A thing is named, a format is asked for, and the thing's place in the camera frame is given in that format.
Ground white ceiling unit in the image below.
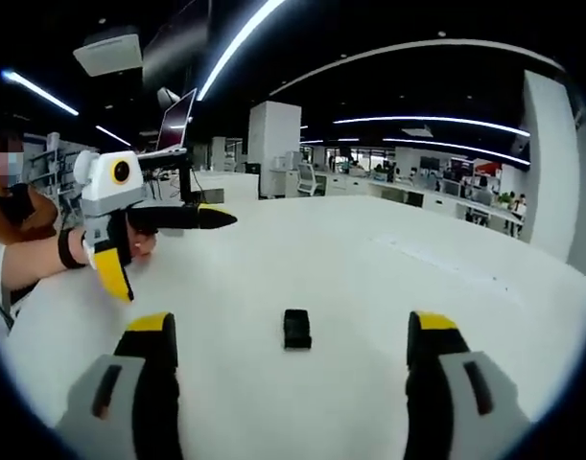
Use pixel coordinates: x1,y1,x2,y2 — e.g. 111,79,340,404
72,27,145,79

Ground person's left hand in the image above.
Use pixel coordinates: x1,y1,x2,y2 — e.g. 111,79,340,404
128,225,158,260

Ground open laptop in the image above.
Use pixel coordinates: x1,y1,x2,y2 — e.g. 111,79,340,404
154,87,199,157

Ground white office chair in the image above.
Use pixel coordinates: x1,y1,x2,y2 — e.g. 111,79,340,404
296,162,329,198

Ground white power strip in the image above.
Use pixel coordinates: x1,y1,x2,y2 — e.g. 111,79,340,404
368,232,512,293

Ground long white ceiling light strip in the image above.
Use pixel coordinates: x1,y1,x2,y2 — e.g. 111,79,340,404
195,0,290,103

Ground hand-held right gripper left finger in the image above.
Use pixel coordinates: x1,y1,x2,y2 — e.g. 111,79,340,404
55,310,183,460

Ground black wristband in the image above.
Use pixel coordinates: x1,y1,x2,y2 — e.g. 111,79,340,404
57,228,89,271

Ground grey box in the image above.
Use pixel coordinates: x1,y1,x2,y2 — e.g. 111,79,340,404
192,187,226,207

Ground long white office counter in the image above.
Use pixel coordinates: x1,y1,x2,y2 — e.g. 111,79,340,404
367,180,525,237

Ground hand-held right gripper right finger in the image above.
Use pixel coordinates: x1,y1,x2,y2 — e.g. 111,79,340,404
405,310,533,460

